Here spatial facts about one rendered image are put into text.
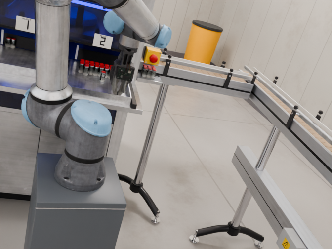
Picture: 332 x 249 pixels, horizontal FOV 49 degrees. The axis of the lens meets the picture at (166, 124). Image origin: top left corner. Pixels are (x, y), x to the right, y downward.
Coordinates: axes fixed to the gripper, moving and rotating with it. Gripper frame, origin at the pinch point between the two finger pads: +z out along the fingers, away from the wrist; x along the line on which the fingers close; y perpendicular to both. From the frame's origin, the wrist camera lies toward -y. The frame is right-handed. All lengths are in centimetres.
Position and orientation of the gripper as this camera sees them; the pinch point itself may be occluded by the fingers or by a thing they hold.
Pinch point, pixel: (116, 93)
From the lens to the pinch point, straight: 147.1
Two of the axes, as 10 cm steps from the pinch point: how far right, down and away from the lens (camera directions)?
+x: 9.5, 1.6, 2.7
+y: 1.7, 4.6, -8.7
